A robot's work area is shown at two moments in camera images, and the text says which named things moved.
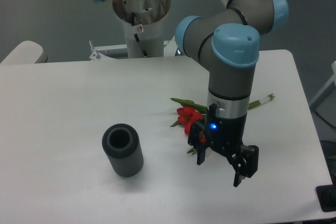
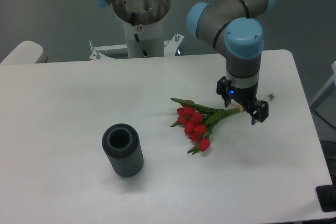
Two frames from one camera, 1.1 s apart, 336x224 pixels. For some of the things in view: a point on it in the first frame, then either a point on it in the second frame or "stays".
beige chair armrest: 27,52 stays
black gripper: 224,135 -> 245,97
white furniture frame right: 332,79 stays
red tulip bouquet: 190,112 stays
